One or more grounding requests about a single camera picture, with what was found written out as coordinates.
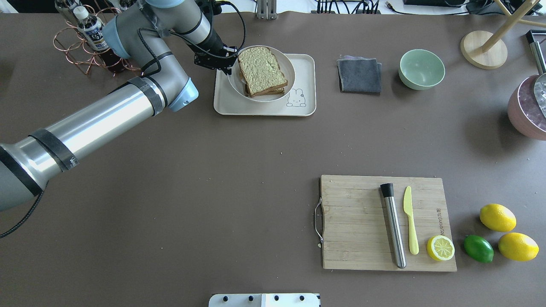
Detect steel ice scoop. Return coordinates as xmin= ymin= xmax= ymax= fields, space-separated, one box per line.
xmin=525 ymin=30 xmax=546 ymax=117

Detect mint green bowl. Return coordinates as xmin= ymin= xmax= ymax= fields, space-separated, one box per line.
xmin=398 ymin=49 xmax=445 ymax=90

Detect yellow plastic knife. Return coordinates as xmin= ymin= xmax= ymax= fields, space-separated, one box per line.
xmin=402 ymin=186 xmax=419 ymax=255

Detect cream rabbit tray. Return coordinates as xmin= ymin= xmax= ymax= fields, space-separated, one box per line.
xmin=213 ymin=54 xmax=317 ymax=116

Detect yellow lemon lower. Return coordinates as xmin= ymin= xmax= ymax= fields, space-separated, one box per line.
xmin=498 ymin=232 xmax=540 ymax=262

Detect white round plate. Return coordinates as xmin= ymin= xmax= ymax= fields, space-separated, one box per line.
xmin=227 ymin=45 xmax=295 ymax=103

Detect copper wire bottle rack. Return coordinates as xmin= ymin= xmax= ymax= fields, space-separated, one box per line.
xmin=53 ymin=0 xmax=140 ymax=75

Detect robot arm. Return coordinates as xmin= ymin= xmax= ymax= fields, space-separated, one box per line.
xmin=0 ymin=0 xmax=239 ymax=210

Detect yellow lemon upper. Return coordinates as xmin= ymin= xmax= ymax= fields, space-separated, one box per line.
xmin=479 ymin=203 xmax=517 ymax=232

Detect wooden cup tree stand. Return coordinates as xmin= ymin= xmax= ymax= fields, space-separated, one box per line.
xmin=460 ymin=0 xmax=546 ymax=70

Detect half lemon slice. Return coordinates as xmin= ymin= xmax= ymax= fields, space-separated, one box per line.
xmin=427 ymin=235 xmax=456 ymax=261

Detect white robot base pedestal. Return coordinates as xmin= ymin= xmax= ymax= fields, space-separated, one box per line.
xmin=208 ymin=292 xmax=321 ymax=307

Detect pink bowl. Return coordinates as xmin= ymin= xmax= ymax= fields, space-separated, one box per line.
xmin=508 ymin=75 xmax=546 ymax=141

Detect tea bottle top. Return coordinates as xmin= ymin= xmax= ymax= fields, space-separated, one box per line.
xmin=73 ymin=6 xmax=119 ymax=72

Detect yellow lemon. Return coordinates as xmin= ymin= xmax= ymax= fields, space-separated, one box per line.
xmin=498 ymin=232 xmax=540 ymax=262
xmin=479 ymin=203 xmax=517 ymax=232

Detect steel muddler black tip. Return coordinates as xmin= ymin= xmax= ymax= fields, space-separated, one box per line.
xmin=380 ymin=182 xmax=407 ymax=269

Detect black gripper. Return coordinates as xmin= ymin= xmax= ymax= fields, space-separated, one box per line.
xmin=194 ymin=0 xmax=238 ymax=76

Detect green lime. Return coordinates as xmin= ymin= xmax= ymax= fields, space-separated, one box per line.
xmin=463 ymin=235 xmax=494 ymax=264

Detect grey folded cloth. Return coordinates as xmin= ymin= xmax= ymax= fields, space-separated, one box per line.
xmin=336 ymin=55 xmax=382 ymax=94

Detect bamboo cutting board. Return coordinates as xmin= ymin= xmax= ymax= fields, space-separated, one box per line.
xmin=320 ymin=175 xmax=458 ymax=272

